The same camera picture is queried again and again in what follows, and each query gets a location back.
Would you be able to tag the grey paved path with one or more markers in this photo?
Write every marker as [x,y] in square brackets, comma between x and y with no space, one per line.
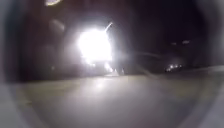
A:
[110,106]

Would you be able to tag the street lamp pole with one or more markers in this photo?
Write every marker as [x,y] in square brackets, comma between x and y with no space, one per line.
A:
[111,46]

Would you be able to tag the grass verge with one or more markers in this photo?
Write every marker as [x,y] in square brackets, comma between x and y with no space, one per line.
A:
[200,78]

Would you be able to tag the vehicle with lights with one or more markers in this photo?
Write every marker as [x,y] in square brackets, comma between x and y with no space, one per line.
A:
[173,67]

